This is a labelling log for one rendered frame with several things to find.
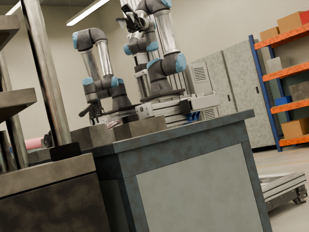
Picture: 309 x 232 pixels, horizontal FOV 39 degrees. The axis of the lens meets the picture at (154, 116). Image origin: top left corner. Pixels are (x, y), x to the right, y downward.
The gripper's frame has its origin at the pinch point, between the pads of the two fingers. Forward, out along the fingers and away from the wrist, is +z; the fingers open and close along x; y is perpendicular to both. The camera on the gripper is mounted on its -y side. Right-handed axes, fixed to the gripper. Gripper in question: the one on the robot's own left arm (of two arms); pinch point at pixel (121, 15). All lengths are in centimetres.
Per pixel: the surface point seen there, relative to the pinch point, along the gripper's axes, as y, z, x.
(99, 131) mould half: 55, 21, 25
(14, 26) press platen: 21, 96, -7
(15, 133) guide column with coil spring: 49, 76, 26
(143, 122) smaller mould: 61, 33, -6
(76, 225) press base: 89, 101, -7
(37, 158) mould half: 55, 17, 72
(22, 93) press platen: 44, 99, -3
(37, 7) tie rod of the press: 19, 93, -16
